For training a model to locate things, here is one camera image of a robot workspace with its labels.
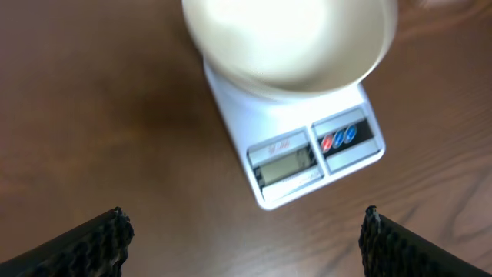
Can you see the white kitchen scale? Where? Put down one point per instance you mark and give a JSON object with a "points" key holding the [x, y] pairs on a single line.
{"points": [[289, 149]]}

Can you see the white bowl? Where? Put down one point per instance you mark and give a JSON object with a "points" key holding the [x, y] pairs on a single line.
{"points": [[292, 49]]}

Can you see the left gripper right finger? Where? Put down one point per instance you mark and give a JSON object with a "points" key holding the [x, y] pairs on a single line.
{"points": [[390, 250]]}

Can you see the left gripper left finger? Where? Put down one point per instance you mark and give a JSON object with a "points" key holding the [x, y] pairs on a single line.
{"points": [[96, 248]]}

